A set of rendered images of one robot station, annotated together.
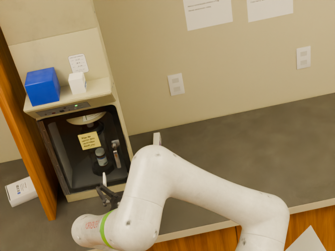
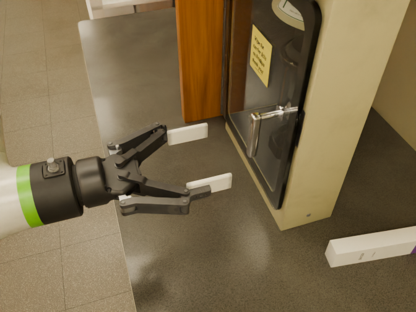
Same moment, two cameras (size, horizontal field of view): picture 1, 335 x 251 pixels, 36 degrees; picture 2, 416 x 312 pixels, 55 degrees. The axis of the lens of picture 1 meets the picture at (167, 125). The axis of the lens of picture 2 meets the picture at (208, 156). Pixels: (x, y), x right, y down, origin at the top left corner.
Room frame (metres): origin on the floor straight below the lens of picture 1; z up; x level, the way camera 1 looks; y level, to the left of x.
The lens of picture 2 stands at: (1.42, -0.21, 1.60)
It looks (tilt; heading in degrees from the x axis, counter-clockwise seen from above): 45 degrees down; 73
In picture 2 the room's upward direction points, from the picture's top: straight up
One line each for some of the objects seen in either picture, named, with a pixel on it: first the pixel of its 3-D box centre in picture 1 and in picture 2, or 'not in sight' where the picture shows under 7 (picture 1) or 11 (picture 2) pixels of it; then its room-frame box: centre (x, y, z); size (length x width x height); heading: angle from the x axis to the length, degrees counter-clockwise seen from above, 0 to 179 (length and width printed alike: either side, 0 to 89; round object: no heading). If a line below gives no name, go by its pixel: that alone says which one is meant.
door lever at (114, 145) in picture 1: (116, 156); (263, 132); (1.65, 0.23, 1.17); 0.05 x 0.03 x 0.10; 0
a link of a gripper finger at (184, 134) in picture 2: (104, 180); (187, 134); (1.54, 0.28, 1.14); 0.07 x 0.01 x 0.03; 1
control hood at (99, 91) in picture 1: (71, 103); not in sight; (1.63, 0.33, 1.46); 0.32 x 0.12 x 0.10; 91
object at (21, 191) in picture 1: (25, 189); not in sight; (1.81, 0.69, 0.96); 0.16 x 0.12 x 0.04; 108
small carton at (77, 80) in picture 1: (78, 82); not in sight; (1.63, 0.29, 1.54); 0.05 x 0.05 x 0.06; 87
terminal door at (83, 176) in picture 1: (89, 152); (255, 80); (1.68, 0.33, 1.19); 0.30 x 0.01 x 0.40; 90
